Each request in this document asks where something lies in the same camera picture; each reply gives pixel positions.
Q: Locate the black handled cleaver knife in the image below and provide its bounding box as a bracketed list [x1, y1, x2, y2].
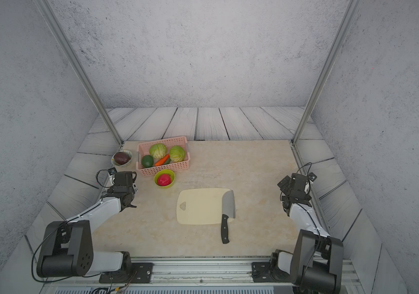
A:
[221, 190, 236, 245]

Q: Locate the cream plastic cutting board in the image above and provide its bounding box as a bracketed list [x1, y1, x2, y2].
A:
[176, 188, 233, 225]

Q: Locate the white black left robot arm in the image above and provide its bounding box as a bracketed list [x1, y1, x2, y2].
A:
[36, 184, 137, 282]

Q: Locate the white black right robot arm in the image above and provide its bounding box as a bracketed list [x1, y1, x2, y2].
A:
[271, 173, 344, 294]

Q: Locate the purple eggplant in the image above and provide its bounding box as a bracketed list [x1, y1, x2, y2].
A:
[113, 151, 131, 165]

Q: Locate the patterned ceramic cup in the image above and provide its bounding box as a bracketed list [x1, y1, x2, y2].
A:
[111, 150, 132, 167]

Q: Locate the green avocado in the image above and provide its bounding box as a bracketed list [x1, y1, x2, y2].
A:
[141, 155, 154, 169]

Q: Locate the red pomegranate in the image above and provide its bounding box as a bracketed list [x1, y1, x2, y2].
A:
[158, 174, 172, 187]

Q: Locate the lime green bowl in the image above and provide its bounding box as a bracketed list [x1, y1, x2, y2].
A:
[154, 169, 175, 188]

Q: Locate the pink plastic basket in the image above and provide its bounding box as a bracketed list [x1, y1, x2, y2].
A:
[136, 136, 191, 176]

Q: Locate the orange carrot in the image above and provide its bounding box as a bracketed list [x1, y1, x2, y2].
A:
[154, 154, 170, 167]

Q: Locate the left green cabbage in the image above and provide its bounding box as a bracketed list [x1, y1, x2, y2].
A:
[149, 143, 167, 160]

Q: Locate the green cabbage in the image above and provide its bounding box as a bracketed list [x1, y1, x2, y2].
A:
[169, 146, 186, 162]
[149, 143, 167, 160]

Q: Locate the right green cabbage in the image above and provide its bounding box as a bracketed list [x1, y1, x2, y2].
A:
[169, 146, 186, 162]

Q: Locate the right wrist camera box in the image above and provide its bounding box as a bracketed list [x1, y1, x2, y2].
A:
[290, 173, 311, 194]

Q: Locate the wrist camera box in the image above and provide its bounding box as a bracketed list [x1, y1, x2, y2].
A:
[113, 171, 137, 187]
[290, 173, 311, 194]

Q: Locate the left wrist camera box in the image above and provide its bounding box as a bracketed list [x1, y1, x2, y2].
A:
[113, 171, 137, 187]

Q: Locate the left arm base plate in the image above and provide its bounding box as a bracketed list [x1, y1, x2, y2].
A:
[99, 261, 154, 284]

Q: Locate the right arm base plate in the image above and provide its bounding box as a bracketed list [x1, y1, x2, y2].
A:
[251, 262, 292, 283]

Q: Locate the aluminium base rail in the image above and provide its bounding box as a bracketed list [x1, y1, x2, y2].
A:
[40, 257, 365, 294]

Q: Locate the aluminium right frame post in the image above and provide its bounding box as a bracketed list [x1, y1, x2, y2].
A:
[292, 0, 361, 146]

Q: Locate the aluminium frame post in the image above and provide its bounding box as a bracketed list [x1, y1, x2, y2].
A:
[34, 0, 124, 146]
[292, 0, 361, 146]

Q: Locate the aluminium left frame post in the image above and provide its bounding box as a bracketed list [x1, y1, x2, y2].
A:
[34, 0, 124, 146]

